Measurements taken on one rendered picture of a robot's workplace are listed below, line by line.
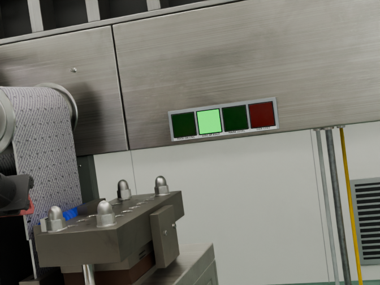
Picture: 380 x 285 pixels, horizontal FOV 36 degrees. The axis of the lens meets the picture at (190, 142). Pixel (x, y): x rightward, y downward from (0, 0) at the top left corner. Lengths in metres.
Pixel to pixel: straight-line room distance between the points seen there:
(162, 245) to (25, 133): 0.35
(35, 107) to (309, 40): 0.59
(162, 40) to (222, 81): 0.17
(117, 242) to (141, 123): 0.42
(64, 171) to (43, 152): 0.09
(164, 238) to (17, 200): 0.31
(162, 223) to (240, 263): 2.67
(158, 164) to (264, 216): 0.76
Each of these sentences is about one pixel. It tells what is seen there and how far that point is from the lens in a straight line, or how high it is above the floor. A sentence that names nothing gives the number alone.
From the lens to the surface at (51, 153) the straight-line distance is 1.25.
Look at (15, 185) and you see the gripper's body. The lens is 1.09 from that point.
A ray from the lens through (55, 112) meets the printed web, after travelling 1.29.
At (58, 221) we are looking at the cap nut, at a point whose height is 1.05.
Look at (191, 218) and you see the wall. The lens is 3.85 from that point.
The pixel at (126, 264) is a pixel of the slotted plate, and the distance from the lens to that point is 1.10.
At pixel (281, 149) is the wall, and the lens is 3.66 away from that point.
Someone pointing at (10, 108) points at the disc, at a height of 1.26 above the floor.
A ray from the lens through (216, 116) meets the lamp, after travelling 1.32.
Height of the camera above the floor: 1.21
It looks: 3 degrees down
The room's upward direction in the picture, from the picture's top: 8 degrees counter-clockwise
